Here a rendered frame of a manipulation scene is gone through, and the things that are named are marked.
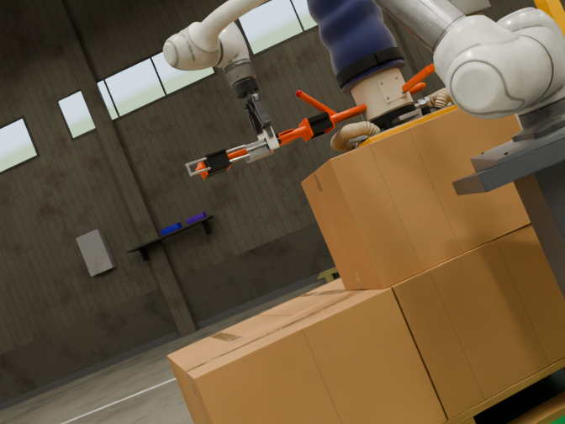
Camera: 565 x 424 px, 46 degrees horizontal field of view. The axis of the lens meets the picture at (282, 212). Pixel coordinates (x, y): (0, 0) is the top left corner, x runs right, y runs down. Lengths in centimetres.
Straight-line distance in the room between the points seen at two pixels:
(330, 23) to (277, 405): 117
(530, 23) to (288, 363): 101
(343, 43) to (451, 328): 93
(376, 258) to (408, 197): 20
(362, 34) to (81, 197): 1013
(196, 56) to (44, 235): 1049
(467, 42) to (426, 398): 100
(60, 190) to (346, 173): 1046
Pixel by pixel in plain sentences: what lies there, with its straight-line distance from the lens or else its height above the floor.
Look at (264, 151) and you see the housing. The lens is 204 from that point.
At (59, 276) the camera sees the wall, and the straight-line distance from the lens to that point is 1227.
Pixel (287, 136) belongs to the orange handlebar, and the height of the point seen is 107.
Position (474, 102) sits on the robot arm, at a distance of 140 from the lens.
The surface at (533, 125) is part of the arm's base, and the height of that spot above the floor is 80.
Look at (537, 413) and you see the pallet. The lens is 221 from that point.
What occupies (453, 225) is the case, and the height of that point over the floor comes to 63.
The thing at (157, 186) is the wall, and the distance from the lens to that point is 1153.
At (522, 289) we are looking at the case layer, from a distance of 211.
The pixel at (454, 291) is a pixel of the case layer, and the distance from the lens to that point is 200.
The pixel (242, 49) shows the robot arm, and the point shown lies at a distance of 211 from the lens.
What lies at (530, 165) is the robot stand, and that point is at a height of 73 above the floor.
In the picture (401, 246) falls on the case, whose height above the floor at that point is 63.
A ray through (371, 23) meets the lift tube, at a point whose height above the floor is 130.
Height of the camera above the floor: 77
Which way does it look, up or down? 3 degrees up
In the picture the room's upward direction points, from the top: 23 degrees counter-clockwise
